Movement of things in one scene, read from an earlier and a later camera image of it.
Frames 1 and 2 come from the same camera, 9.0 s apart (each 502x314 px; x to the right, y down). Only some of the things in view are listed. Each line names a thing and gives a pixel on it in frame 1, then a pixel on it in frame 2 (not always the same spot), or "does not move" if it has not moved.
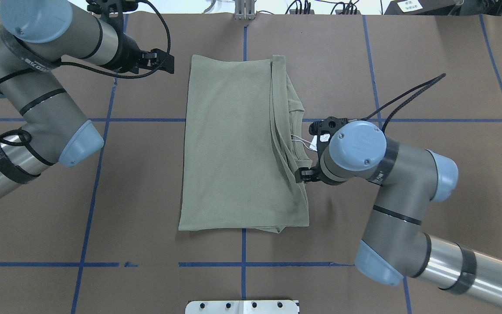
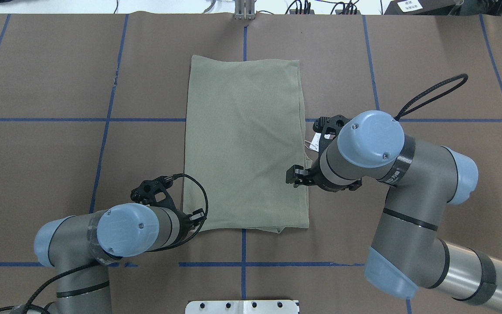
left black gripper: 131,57 to 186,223
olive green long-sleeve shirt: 241,146 does not move
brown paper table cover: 100,234 does not move
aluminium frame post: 245,9 does not move
